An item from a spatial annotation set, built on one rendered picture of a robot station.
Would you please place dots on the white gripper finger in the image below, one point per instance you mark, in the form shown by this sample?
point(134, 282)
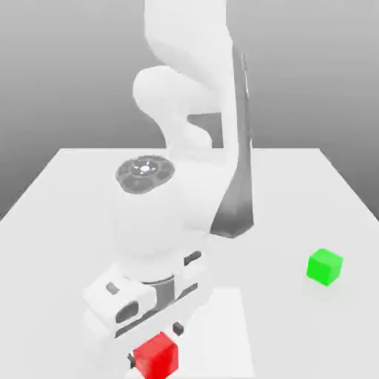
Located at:
point(131, 360)
point(178, 328)

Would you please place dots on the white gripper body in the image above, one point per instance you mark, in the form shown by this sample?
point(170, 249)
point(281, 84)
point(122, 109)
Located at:
point(154, 325)

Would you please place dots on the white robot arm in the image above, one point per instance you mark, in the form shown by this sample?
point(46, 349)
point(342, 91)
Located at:
point(165, 213)

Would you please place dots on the small red cube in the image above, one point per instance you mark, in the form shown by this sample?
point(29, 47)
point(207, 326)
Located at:
point(155, 356)

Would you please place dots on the small green cube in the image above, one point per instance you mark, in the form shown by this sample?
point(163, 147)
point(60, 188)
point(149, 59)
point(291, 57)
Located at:
point(324, 266)

